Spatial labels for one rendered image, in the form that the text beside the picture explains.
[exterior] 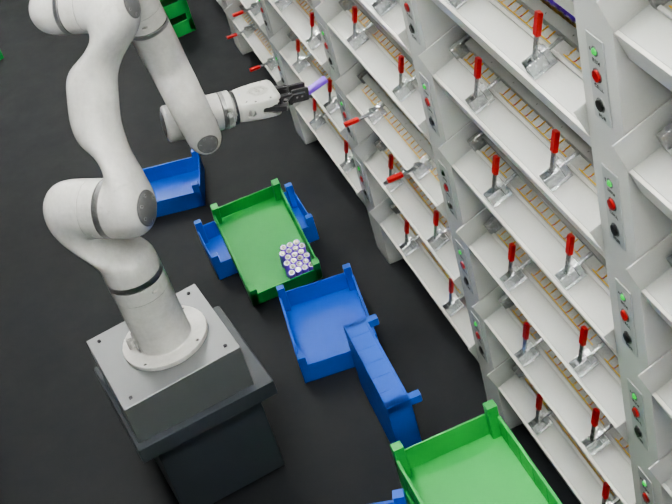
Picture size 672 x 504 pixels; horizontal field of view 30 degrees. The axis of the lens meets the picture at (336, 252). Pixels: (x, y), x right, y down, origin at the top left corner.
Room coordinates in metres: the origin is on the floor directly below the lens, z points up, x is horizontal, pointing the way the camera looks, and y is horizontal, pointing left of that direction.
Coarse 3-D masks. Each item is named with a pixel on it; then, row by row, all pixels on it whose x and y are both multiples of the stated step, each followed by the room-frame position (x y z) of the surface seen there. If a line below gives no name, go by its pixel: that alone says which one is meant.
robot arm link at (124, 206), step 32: (64, 0) 2.25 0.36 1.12; (96, 0) 2.22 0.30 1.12; (128, 0) 2.22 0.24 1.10; (96, 32) 2.19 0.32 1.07; (128, 32) 2.20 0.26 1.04; (96, 64) 2.18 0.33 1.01; (96, 96) 2.15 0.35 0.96; (96, 128) 2.12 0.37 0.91; (96, 160) 2.09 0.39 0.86; (128, 160) 2.10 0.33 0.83; (96, 192) 2.07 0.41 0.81; (128, 192) 2.04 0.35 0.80; (96, 224) 2.03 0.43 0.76; (128, 224) 2.01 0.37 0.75
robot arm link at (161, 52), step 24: (168, 24) 2.41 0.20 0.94; (144, 48) 2.39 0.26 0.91; (168, 48) 2.39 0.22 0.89; (168, 72) 2.39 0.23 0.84; (192, 72) 2.40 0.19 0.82; (168, 96) 2.37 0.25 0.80; (192, 96) 2.36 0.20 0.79; (192, 120) 2.34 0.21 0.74; (192, 144) 2.34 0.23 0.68; (216, 144) 2.35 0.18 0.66
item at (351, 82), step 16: (336, 80) 2.61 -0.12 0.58; (352, 80) 2.61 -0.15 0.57; (352, 96) 2.59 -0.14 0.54; (368, 96) 2.55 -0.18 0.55; (384, 128) 2.41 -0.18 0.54; (400, 128) 2.37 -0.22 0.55; (416, 128) 2.34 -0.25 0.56; (400, 144) 2.32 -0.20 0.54; (400, 160) 2.28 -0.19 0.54; (416, 160) 2.24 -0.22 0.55; (432, 176) 2.17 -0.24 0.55; (432, 192) 2.12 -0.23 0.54
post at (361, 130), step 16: (320, 0) 2.61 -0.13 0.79; (320, 16) 2.65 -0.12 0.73; (320, 32) 2.70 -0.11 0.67; (336, 48) 2.61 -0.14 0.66; (336, 64) 2.62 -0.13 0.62; (352, 64) 2.62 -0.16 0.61; (352, 112) 2.61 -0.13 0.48; (352, 128) 2.63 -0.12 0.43; (368, 128) 2.62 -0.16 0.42; (352, 144) 2.67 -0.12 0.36; (368, 176) 2.61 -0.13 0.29; (368, 192) 2.64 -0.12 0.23; (384, 192) 2.62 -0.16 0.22; (368, 208) 2.69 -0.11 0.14; (384, 240) 2.61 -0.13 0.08; (384, 256) 2.65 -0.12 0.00; (400, 256) 2.62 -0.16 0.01
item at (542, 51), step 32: (448, 0) 1.77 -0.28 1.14; (480, 0) 1.74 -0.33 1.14; (512, 0) 1.69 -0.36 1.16; (544, 0) 1.63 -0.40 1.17; (480, 32) 1.67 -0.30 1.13; (512, 32) 1.62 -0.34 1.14; (544, 32) 1.57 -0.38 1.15; (576, 32) 1.50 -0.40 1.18; (512, 64) 1.55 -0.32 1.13; (544, 64) 1.50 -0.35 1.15; (576, 64) 1.46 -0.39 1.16; (544, 96) 1.45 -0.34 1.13; (576, 96) 1.41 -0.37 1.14; (576, 128) 1.38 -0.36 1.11
